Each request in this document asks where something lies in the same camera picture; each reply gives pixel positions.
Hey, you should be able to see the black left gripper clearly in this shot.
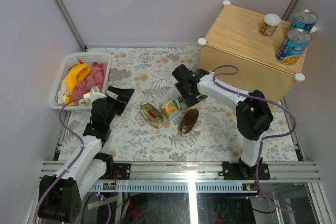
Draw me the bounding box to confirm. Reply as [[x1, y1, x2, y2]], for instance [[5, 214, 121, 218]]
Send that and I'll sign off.
[[106, 87, 135, 127]]

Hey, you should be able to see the dark green small can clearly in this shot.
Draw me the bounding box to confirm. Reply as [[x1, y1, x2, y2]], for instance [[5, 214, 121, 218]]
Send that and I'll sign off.
[[174, 97, 188, 110]]

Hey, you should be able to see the gold oval fish tin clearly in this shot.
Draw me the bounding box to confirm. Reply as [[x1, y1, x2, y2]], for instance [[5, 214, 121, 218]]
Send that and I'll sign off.
[[178, 108, 199, 136]]

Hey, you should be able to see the yellow jar white lid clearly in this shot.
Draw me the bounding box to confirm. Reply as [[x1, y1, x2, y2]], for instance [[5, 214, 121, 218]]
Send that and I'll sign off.
[[259, 14, 281, 37]]

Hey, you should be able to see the blue soup can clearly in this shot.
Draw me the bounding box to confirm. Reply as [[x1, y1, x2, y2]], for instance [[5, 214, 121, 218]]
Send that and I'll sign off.
[[276, 28, 312, 65], [289, 9, 318, 32]]

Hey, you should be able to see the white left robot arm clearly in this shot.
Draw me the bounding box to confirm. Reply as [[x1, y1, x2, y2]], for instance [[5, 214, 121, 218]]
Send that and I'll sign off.
[[33, 86, 134, 223]]

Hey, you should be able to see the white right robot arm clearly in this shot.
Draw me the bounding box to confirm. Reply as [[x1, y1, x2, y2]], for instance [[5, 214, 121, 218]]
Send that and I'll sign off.
[[172, 64, 273, 179]]

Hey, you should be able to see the gold oval tin under jar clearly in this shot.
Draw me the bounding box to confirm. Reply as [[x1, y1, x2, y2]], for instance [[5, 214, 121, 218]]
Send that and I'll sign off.
[[140, 103, 164, 129]]

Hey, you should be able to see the pink cloth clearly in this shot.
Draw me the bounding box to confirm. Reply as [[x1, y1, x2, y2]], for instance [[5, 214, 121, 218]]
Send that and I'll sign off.
[[85, 62, 108, 92]]

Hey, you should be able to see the yellow cloth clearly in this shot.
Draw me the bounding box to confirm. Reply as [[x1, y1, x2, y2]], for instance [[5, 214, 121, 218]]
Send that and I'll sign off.
[[60, 63, 91, 93]]

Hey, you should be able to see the white plastic laundry basket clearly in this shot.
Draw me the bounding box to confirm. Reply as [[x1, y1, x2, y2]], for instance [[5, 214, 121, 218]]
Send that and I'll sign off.
[[49, 52, 111, 110]]

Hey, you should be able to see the wooden cube cabinet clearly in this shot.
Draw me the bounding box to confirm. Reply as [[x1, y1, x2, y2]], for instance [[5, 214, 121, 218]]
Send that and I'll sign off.
[[198, 5, 306, 102]]

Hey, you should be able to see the white patterned cloth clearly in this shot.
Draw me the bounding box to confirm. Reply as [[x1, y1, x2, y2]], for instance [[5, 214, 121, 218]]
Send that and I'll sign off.
[[57, 87, 91, 106]]

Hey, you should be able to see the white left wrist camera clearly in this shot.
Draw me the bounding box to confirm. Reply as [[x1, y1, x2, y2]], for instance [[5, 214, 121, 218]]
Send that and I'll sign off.
[[83, 86, 107, 102]]

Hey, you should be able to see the aluminium frame rail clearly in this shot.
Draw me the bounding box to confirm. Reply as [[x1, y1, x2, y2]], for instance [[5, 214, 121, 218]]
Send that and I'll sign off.
[[39, 160, 322, 193]]

